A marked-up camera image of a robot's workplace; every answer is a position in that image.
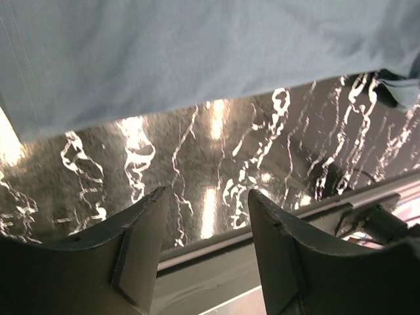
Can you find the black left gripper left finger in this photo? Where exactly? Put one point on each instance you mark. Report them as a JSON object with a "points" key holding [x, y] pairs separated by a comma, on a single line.
{"points": [[108, 268]]}

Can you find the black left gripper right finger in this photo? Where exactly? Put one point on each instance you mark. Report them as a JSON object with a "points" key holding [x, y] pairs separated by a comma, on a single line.
{"points": [[304, 270]]}

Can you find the slate blue t shirt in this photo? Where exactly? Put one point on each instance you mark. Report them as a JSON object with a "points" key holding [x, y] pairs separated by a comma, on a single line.
{"points": [[68, 65]]}

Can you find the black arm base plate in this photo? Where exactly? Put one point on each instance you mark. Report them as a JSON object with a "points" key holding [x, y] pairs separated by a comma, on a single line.
{"points": [[208, 263]]}

